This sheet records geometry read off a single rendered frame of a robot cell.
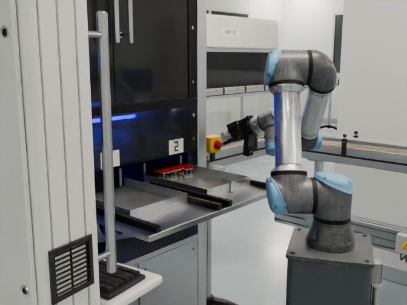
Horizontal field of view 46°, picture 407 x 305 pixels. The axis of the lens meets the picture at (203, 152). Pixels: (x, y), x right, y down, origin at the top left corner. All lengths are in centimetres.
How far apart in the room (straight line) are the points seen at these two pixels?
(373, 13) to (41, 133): 249
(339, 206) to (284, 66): 47
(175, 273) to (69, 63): 135
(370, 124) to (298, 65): 162
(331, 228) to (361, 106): 171
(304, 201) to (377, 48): 177
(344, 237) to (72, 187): 89
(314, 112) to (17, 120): 112
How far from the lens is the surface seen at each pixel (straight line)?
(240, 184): 190
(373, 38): 315
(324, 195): 153
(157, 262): 207
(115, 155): 179
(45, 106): 97
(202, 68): 209
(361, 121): 319
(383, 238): 263
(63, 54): 100
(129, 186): 193
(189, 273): 224
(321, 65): 162
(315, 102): 174
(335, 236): 157
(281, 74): 159
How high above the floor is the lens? 138
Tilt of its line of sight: 11 degrees down
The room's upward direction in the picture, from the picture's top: straight up
